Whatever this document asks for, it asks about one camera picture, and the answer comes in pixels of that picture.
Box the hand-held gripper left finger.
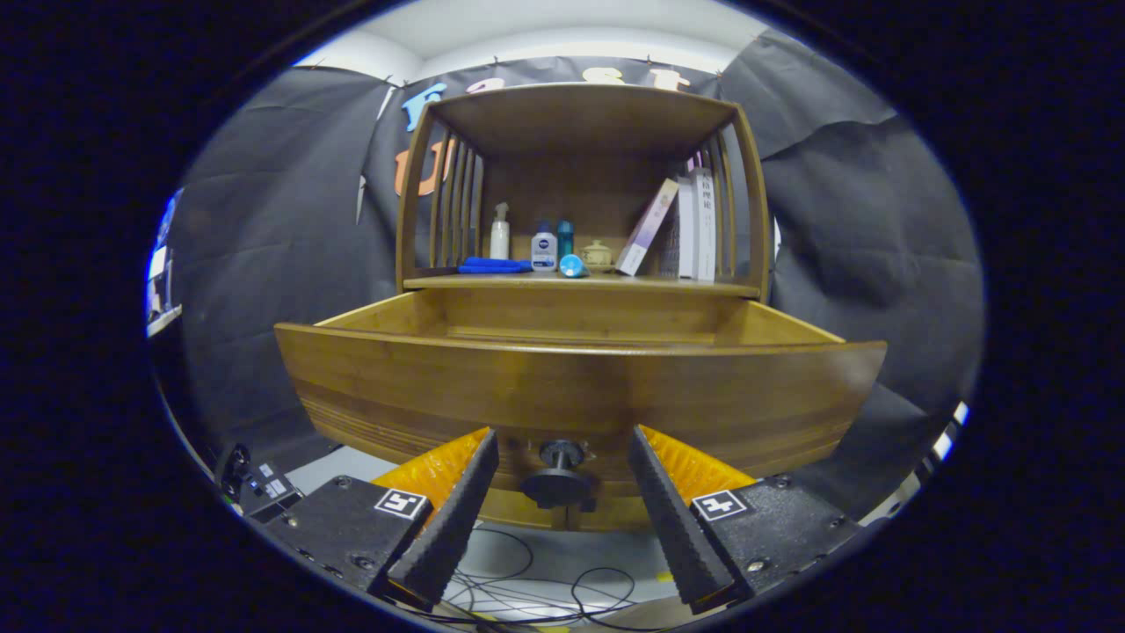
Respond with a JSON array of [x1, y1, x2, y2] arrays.
[[259, 426, 502, 614]]

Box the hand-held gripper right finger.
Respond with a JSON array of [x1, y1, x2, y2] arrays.
[[628, 424, 864, 616]]

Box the black round drawer knob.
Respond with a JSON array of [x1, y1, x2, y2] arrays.
[[520, 440, 599, 513]]

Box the brown wooden drawer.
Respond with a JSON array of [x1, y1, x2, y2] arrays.
[[274, 288, 889, 533]]

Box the wooden countertop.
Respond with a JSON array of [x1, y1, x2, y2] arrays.
[[403, 271, 762, 298]]

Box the brown wooden cabinet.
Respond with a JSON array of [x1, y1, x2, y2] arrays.
[[394, 82, 774, 304]]

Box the black electronic box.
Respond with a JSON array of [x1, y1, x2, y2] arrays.
[[215, 442, 306, 524]]

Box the white bottle with blue cap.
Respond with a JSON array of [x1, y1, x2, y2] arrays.
[[531, 222, 559, 273]]

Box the white book with dark cover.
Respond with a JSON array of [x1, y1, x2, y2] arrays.
[[659, 176, 700, 280]]

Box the purple and white book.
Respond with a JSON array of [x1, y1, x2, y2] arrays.
[[615, 178, 680, 277]]

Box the white book with black lettering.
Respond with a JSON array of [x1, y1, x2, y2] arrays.
[[690, 167, 717, 282]]

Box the black backdrop cloth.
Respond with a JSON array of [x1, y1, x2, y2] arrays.
[[163, 31, 985, 520]]

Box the black floor cables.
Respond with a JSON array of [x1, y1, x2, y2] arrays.
[[387, 523, 695, 629]]

